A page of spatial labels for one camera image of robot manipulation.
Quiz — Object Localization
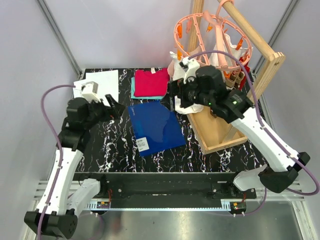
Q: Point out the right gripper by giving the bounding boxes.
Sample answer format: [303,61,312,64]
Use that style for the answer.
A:
[159,74,213,112]

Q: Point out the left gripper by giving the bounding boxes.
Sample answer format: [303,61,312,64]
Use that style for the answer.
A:
[84,94,127,129]

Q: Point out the white paper sheets stack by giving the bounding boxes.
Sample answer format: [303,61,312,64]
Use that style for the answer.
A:
[73,70,119,105]

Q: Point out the blue plastic folder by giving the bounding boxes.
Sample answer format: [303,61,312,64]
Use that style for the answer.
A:
[128,101,186,157]

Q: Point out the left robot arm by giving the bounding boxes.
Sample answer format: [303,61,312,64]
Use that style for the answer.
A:
[24,94,125,240]

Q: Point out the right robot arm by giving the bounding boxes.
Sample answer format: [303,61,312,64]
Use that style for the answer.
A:
[168,66,310,199]

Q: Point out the teal folded shirt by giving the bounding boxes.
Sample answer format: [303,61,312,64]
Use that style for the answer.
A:
[131,77,165,100]

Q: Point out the red folded shirt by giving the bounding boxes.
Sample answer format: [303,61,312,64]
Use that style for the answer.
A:
[134,68,170,97]

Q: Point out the white hanging towel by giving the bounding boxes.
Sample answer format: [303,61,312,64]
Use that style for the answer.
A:
[168,52,216,115]

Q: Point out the brown striped socks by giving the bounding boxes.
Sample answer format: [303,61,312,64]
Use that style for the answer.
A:
[223,71,245,90]

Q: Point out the pink round clip hanger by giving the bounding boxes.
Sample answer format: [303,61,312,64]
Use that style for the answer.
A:
[173,0,253,65]

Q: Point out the red hanging cloth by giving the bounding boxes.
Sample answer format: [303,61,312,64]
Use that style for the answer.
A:
[238,56,251,90]

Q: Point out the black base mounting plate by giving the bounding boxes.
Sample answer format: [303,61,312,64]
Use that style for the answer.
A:
[73,172,257,211]

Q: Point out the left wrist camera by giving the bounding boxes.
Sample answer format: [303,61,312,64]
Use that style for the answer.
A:
[80,81,100,103]

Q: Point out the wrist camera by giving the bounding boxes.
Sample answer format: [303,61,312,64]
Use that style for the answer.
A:
[179,57,200,84]
[80,81,100,103]

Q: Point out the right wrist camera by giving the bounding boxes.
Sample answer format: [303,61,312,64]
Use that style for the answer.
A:
[179,57,200,84]

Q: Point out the wooden drying rack frame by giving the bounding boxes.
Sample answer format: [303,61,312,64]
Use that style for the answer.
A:
[187,0,286,155]

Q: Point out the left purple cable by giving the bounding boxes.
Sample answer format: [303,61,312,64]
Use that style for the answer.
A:
[36,84,105,239]

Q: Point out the aluminium rail frame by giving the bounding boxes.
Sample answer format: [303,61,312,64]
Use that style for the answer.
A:
[23,179,316,240]

